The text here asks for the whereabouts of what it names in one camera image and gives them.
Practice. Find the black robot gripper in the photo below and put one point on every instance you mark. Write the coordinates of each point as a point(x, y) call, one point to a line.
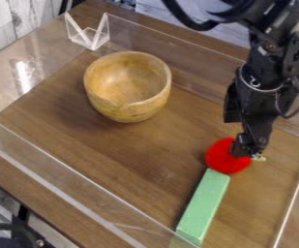
point(256, 105)

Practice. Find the red felt strawberry toy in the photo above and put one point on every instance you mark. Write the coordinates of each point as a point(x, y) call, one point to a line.
point(221, 160)

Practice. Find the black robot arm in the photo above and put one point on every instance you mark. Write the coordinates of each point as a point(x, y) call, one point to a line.
point(272, 21)

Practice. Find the wooden bowl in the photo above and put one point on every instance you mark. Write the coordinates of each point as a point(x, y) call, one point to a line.
point(128, 85)

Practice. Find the green rectangular block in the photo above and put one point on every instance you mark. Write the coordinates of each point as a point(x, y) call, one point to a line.
point(202, 208)

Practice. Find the black table clamp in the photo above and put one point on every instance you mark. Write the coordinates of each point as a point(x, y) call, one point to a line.
point(25, 230)

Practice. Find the clear acrylic corner bracket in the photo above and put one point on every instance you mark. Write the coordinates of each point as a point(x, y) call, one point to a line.
point(89, 37)

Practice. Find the clear acrylic tray wall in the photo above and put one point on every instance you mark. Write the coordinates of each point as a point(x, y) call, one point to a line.
point(86, 212)

